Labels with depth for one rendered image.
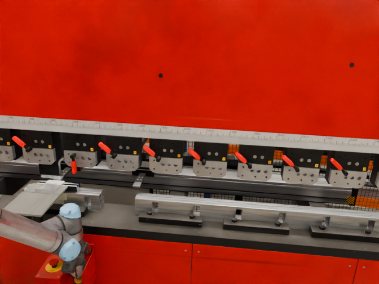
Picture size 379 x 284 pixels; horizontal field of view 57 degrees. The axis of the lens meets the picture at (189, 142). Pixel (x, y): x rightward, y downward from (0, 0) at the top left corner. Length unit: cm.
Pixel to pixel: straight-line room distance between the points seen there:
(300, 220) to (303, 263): 19
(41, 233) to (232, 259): 86
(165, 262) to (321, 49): 115
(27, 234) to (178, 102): 75
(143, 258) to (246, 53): 104
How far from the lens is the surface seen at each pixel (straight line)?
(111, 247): 174
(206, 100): 147
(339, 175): 165
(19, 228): 120
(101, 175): 201
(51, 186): 183
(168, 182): 193
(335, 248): 171
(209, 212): 169
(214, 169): 157
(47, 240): 127
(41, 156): 177
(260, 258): 169
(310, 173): 163
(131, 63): 149
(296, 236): 171
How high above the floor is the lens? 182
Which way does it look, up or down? 21 degrees down
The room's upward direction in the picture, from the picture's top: 2 degrees clockwise
